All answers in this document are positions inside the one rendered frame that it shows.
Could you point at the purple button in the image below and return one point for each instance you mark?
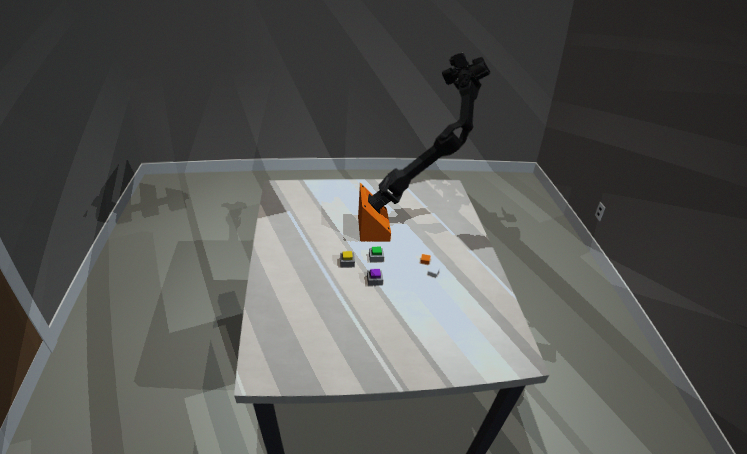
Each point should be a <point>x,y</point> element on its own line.
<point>374,277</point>

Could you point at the green push-button in grey housing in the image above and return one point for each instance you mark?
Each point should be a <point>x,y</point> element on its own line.
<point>376,254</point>

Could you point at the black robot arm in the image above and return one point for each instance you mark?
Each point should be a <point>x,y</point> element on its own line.
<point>398,180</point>

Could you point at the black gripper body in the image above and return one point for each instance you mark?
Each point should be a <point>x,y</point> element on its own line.
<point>450,77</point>

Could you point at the yellow button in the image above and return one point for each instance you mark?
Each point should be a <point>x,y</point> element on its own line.
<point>347,259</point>

